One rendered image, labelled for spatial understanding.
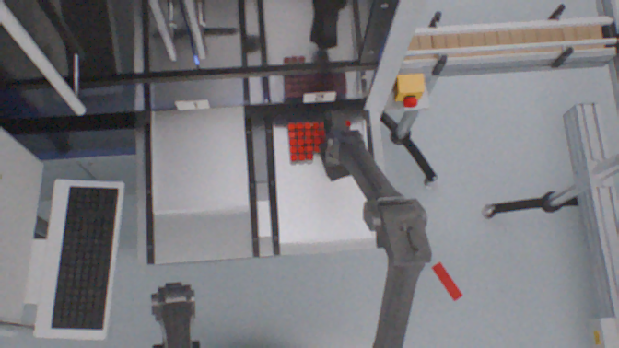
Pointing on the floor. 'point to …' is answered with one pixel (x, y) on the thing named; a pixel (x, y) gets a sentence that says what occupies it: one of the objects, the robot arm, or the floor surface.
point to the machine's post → (393, 52)
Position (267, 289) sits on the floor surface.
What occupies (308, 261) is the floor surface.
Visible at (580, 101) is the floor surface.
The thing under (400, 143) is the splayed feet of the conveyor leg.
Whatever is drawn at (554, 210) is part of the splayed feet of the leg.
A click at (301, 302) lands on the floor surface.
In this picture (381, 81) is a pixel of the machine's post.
